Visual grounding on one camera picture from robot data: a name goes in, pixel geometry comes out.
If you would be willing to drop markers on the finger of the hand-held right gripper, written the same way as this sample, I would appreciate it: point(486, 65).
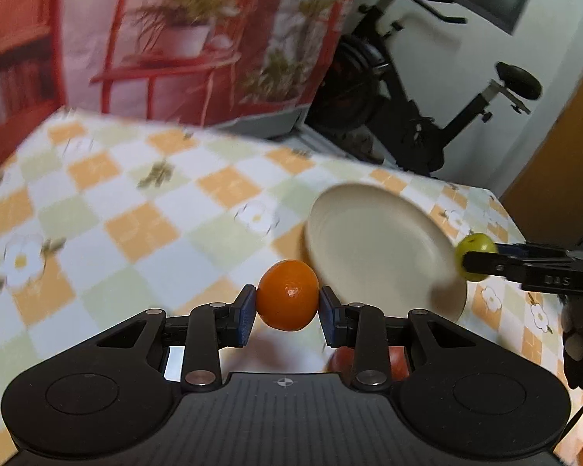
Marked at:
point(486, 262)
point(529, 250)

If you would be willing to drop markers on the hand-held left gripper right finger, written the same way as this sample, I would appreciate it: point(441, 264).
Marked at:
point(328, 313)

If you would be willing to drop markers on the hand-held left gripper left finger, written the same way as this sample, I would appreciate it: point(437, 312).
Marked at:
point(245, 313)

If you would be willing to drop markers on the green round fruit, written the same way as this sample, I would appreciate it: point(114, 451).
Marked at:
point(476, 243)

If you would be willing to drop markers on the orange tangerine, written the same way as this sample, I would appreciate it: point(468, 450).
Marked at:
point(287, 295)

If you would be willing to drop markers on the red apple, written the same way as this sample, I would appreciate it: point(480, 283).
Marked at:
point(342, 361)

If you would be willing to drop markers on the cream round plate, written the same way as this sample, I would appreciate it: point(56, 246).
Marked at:
point(379, 247)

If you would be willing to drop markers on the person's right hand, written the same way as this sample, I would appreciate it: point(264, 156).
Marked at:
point(578, 344)

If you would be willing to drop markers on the wooden door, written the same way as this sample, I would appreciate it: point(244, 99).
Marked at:
point(563, 155)

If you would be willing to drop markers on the checkered flower tablecloth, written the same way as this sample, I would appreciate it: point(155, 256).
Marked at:
point(126, 204)

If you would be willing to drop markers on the brown sandal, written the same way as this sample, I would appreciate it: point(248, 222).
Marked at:
point(364, 145)

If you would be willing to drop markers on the black exercise bike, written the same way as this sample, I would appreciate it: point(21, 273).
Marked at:
point(369, 82)

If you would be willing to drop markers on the red chair wall poster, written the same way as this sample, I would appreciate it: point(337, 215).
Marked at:
point(175, 34)

